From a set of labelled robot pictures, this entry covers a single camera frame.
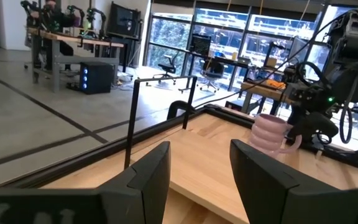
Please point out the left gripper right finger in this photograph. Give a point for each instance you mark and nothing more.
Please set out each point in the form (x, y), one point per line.
(259, 189)

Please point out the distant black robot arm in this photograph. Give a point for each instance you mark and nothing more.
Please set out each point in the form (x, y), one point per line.
(96, 18)
(30, 9)
(76, 12)

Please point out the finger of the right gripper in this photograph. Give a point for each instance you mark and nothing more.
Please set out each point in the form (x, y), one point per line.
(325, 126)
(298, 130)

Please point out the wooden table metal legs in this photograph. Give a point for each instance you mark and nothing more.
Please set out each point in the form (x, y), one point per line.
(259, 90)

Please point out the beige box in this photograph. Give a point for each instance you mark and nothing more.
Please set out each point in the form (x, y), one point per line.
(271, 62)

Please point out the long dark desk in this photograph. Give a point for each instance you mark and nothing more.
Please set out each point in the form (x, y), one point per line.
(228, 60)

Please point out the black office chair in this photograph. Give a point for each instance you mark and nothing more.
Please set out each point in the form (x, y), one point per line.
(213, 71)
(168, 68)

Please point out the small black monitor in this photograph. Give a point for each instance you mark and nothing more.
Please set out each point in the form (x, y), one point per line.
(200, 45)

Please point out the grey laptop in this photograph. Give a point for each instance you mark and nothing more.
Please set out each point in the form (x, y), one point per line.
(244, 60)

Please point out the yellow cup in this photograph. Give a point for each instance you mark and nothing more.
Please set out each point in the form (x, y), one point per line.
(234, 56)

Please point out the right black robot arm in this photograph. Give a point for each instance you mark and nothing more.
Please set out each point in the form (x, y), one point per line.
(353, 77)

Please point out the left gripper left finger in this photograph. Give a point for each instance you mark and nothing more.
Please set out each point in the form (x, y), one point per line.
(148, 193)

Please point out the wooden shelf with black frame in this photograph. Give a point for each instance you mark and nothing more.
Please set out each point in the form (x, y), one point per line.
(204, 155)

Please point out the orange object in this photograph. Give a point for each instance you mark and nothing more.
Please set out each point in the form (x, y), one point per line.
(275, 84)

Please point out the black computer tower blue lights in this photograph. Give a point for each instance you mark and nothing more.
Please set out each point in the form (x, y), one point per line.
(98, 77)

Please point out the ribbed pink mug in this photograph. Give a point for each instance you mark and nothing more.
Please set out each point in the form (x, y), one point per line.
(267, 132)

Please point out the large black screen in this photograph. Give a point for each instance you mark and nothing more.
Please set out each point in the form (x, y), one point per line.
(123, 20)

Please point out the wooden workbench grey legs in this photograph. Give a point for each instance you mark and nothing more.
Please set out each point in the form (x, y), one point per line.
(73, 38)

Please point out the small black box device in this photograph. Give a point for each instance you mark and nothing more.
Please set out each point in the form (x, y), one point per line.
(233, 105)

